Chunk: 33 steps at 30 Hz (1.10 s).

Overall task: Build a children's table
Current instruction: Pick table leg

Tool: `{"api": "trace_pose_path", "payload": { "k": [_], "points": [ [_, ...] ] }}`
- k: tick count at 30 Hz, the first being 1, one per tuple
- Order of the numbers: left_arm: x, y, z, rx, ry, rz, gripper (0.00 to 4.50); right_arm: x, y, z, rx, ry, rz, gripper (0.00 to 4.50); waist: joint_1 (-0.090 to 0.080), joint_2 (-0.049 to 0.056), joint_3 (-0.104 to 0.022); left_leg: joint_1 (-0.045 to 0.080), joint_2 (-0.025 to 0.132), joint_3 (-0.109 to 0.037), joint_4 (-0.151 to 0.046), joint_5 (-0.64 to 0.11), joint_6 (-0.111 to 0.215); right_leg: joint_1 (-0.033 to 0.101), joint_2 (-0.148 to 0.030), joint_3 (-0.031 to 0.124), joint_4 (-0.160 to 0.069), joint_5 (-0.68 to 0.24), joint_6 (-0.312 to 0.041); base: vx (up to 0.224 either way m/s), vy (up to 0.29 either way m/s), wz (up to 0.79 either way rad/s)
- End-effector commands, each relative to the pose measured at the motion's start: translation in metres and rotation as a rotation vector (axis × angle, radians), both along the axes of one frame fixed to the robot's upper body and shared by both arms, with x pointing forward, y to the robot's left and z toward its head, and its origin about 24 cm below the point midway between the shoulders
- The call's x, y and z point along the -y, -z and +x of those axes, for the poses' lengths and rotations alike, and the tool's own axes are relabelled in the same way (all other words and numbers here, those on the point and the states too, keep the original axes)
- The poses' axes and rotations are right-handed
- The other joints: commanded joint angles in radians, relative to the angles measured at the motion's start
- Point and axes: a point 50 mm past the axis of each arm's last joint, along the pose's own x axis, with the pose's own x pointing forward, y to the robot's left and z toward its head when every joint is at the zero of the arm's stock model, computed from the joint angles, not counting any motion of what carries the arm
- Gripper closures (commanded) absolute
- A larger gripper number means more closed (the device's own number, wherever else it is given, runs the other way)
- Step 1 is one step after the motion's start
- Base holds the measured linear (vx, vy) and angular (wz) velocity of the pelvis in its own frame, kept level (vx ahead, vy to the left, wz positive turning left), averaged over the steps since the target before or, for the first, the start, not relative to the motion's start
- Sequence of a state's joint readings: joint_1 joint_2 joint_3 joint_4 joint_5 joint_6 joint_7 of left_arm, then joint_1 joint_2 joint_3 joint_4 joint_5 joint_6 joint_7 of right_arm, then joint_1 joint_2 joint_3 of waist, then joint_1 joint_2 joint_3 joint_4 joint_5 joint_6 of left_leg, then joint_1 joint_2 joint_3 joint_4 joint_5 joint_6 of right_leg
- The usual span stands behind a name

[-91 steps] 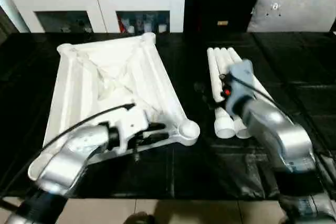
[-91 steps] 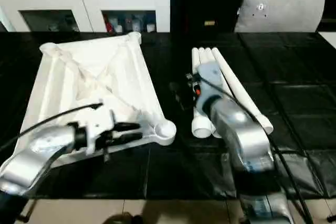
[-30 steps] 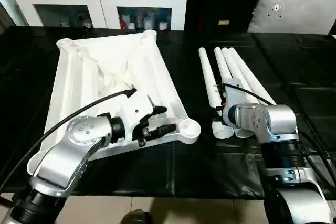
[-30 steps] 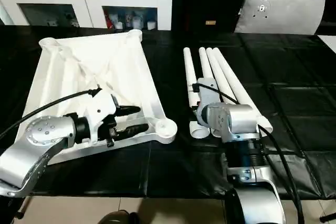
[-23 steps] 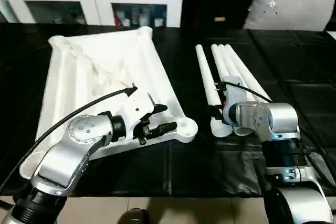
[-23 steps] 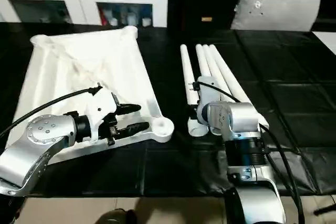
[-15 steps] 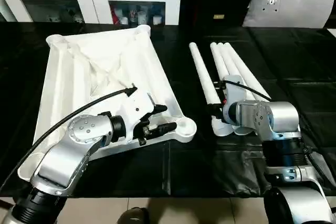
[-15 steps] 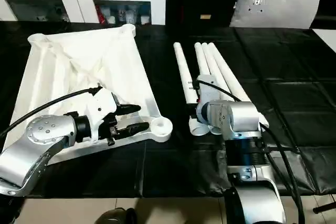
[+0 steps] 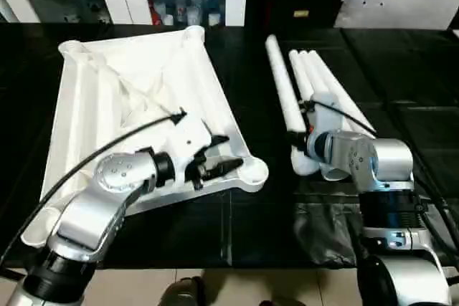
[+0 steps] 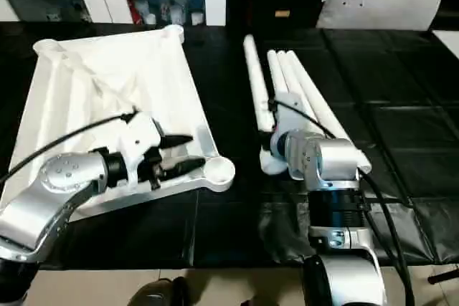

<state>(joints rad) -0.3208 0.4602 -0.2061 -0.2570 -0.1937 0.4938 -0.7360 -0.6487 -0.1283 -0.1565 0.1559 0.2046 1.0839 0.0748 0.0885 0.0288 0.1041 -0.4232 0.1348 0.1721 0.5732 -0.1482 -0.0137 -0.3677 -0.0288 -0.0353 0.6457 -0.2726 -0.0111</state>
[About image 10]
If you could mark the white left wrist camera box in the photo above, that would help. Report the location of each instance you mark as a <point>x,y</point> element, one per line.
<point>140,137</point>

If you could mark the white board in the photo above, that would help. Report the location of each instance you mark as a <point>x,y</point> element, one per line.
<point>448,42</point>

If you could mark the white plastic table leg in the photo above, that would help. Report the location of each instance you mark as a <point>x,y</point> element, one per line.
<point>301,89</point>
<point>257,84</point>
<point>324,109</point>
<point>280,77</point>

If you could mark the white plastic table top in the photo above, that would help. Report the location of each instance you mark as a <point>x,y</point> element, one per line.
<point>107,84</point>

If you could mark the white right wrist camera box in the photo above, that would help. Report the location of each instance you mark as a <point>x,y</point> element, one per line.
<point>287,112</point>

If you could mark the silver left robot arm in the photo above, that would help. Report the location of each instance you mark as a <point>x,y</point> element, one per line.
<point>43,206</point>

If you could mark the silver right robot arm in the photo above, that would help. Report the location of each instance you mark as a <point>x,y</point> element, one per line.
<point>337,263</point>

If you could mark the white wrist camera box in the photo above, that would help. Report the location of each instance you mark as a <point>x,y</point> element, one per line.
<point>287,112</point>
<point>140,137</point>

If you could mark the black work mat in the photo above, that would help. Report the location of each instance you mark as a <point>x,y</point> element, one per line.
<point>401,105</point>

